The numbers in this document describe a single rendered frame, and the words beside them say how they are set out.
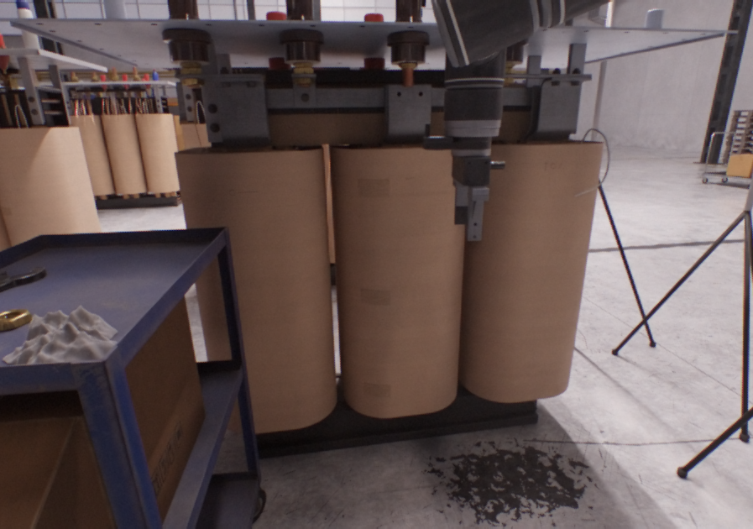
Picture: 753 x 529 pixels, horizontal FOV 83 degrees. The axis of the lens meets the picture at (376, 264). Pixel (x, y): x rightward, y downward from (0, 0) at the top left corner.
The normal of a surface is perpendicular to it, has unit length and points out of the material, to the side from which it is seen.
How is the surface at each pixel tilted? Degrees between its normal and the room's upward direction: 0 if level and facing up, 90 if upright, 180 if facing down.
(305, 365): 90
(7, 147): 90
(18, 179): 90
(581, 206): 90
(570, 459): 0
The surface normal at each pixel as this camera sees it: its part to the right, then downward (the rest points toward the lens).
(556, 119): 0.16, 0.31
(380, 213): -0.08, 0.32
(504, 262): -0.37, 0.30
